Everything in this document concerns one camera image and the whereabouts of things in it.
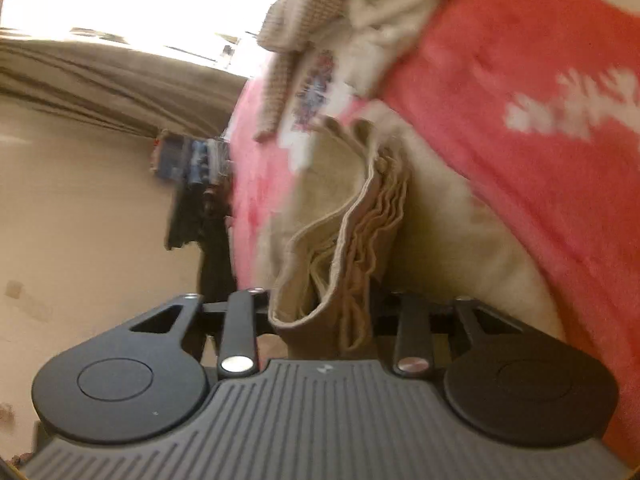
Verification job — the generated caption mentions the grey-brown curtain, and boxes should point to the grey-brown curtain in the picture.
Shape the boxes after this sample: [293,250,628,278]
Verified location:
[0,37,248,138]

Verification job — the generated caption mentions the cream white cloth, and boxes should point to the cream white cloth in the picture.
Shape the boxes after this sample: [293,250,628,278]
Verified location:
[345,0,481,96]

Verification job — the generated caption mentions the beige pants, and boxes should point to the beige pants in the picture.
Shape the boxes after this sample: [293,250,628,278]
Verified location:
[267,117,418,358]

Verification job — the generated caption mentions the pale knit sweater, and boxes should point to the pale knit sweater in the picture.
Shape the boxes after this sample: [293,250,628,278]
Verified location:
[252,0,381,143]

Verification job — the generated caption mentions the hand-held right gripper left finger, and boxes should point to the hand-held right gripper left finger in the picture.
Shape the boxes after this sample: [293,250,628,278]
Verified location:
[129,287,273,377]

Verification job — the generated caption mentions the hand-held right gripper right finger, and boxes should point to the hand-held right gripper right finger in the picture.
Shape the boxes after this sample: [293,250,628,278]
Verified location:
[372,290,523,378]

